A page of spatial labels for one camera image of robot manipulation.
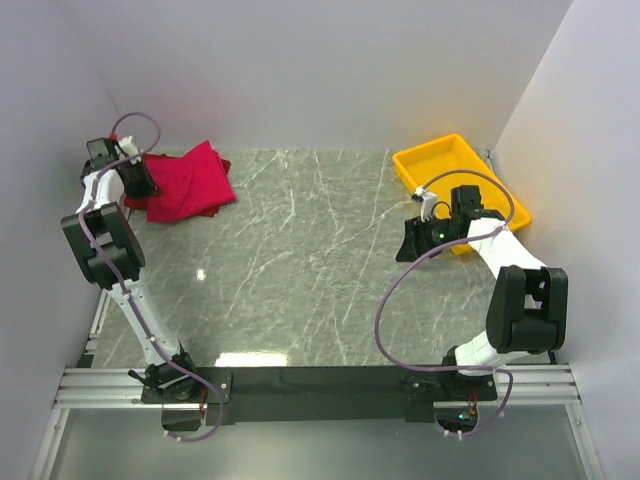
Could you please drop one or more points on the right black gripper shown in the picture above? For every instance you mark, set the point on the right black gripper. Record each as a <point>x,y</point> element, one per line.
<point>416,242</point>

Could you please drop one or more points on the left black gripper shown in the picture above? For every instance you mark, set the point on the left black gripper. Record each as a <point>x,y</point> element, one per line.
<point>150,187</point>

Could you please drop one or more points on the pink t-shirt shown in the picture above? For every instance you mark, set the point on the pink t-shirt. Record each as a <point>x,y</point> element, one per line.
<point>189,185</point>

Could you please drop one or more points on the yellow plastic tray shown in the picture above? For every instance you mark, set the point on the yellow plastic tray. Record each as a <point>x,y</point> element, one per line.
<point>468,192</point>

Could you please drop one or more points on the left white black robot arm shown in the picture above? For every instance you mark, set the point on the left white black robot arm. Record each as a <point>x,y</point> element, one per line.
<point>110,257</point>

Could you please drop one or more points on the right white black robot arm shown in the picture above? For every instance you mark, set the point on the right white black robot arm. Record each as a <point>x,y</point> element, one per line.
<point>528,307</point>

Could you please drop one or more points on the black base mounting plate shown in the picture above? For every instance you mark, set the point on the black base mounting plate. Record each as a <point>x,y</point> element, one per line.
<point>279,394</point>

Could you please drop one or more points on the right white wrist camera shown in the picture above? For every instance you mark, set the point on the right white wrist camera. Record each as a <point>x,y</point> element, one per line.
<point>426,199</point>

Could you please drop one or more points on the aluminium frame rail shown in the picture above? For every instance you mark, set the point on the aluminium frame rail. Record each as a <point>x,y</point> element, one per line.
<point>543,384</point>

